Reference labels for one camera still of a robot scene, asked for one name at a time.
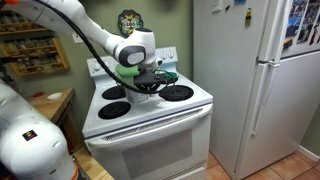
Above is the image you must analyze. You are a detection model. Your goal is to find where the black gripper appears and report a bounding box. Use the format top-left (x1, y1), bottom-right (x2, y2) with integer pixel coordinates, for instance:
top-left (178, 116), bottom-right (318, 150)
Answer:
top-left (141, 83), bottom-right (161, 95)

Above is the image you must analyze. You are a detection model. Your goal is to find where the white electric stove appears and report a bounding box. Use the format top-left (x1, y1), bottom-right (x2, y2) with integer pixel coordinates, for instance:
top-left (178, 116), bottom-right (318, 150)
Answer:
top-left (81, 46), bottom-right (214, 180)

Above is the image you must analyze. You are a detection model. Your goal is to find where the white stove bottom drawer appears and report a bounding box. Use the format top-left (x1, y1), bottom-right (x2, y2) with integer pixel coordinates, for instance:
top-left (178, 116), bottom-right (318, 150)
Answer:
top-left (159, 161), bottom-right (209, 180)

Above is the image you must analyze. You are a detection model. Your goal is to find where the large black coil burner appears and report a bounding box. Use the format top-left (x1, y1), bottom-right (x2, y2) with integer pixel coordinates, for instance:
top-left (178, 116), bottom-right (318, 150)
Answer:
top-left (101, 84), bottom-right (127, 101)
top-left (158, 84), bottom-right (195, 103)

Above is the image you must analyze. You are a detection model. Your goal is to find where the oven door glass window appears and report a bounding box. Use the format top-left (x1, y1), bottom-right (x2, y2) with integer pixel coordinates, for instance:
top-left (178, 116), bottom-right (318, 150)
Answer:
top-left (121, 129), bottom-right (194, 179)

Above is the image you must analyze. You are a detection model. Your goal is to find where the white refrigerator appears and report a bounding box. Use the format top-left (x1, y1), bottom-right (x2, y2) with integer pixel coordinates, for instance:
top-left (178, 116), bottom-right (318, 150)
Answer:
top-left (192, 0), bottom-right (320, 180)

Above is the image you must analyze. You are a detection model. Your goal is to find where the small white dish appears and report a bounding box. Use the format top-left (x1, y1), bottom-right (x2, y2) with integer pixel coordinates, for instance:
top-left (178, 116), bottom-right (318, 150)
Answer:
top-left (46, 92), bottom-right (64, 102)

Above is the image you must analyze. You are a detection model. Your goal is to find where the wooden side table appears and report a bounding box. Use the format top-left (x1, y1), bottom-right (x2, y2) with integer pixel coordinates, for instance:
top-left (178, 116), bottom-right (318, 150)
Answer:
top-left (24, 87), bottom-right (83, 154)

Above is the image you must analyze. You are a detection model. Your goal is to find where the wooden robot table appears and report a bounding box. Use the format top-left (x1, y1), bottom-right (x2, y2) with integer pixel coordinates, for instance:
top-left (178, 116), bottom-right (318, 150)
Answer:
top-left (71, 146), bottom-right (116, 180)

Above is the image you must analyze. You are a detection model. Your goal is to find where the white paper note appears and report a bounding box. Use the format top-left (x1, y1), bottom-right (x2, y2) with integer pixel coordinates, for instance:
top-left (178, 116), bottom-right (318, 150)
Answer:
top-left (211, 0), bottom-right (223, 14)

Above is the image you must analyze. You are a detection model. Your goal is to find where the yellow black fridge magnet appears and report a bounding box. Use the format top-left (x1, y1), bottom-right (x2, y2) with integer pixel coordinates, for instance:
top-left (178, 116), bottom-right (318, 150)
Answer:
top-left (244, 8), bottom-right (253, 28)

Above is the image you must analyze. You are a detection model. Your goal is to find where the small yellow fridge magnet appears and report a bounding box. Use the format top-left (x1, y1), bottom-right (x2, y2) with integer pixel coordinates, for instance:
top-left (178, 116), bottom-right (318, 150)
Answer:
top-left (283, 37), bottom-right (294, 50)

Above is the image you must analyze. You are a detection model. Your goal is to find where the blue landscape fridge photo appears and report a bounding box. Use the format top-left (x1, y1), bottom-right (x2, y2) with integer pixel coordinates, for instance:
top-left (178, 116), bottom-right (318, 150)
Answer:
top-left (285, 0), bottom-right (308, 38)

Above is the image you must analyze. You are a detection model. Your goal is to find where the dark fridge photo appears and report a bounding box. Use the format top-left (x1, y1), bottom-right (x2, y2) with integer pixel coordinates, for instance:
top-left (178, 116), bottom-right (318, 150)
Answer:
top-left (297, 3), bottom-right (320, 44)

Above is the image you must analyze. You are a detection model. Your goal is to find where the red figure fridge magnet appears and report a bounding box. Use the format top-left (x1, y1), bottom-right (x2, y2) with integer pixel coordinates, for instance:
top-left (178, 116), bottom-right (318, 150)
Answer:
top-left (309, 23), bottom-right (320, 46)

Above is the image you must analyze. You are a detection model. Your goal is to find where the white oven door handle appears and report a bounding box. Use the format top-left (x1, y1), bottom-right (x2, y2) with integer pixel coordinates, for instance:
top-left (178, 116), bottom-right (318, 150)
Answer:
top-left (84, 103), bottom-right (214, 149)

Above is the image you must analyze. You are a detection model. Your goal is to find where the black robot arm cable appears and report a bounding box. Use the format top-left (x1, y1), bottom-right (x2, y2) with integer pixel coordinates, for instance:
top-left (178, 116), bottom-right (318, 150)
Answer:
top-left (33, 0), bottom-right (179, 96)

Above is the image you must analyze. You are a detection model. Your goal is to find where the colourful decorative wall plate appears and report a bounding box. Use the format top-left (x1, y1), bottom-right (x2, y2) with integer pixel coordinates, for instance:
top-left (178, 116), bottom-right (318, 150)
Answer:
top-left (117, 9), bottom-right (145, 39)

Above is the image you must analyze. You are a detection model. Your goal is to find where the white wall switch plate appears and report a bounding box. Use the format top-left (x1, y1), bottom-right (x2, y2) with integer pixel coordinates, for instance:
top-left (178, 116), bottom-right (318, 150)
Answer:
top-left (71, 32), bottom-right (85, 45)

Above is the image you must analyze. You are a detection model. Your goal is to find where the wooden wall spice rack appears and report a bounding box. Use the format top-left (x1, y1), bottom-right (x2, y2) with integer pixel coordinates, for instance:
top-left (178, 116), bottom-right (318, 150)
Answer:
top-left (0, 9), bottom-right (71, 78)

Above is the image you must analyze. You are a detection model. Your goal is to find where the white fridge door handle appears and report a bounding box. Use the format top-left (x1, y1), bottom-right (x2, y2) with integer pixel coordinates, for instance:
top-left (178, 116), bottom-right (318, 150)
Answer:
top-left (250, 61), bottom-right (282, 137)

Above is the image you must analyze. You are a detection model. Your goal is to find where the white freezer door handle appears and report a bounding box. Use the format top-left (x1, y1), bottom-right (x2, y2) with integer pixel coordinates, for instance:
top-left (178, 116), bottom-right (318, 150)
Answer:
top-left (255, 0), bottom-right (288, 65)

